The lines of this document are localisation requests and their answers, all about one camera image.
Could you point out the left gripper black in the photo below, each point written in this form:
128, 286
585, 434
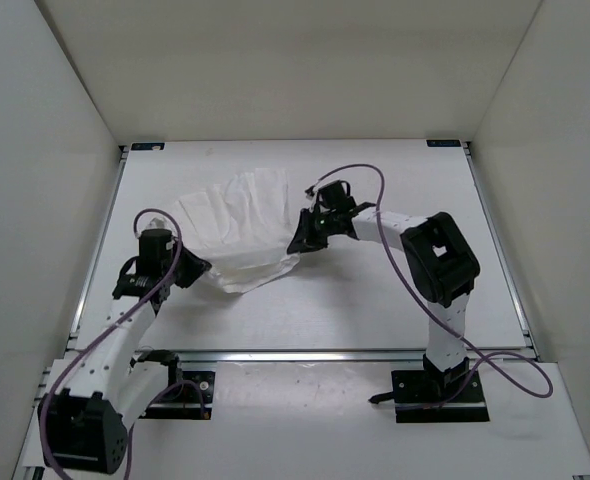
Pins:
197, 267

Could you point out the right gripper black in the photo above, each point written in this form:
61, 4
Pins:
305, 239

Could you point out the white pleated skirt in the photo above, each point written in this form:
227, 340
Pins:
242, 227

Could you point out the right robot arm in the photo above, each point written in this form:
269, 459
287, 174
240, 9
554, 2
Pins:
442, 266

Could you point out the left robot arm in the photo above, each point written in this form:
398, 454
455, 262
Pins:
86, 418

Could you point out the left blue corner label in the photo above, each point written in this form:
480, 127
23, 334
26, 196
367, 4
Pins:
147, 146

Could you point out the blue corner label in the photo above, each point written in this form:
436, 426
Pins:
443, 143
147, 146

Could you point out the right blue corner label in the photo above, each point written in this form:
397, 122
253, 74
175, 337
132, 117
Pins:
443, 143

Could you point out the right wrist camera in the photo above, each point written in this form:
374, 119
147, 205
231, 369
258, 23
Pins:
313, 194

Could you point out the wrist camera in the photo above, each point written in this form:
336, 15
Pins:
158, 222
313, 194

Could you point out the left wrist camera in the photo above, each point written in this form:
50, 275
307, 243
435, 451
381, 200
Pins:
158, 222

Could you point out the aluminium front rail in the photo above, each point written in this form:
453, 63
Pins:
300, 356

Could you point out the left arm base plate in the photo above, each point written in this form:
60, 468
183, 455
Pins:
192, 400

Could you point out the aluminium left side rail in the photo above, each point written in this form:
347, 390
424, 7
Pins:
90, 273

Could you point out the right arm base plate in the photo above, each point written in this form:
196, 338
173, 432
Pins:
416, 399

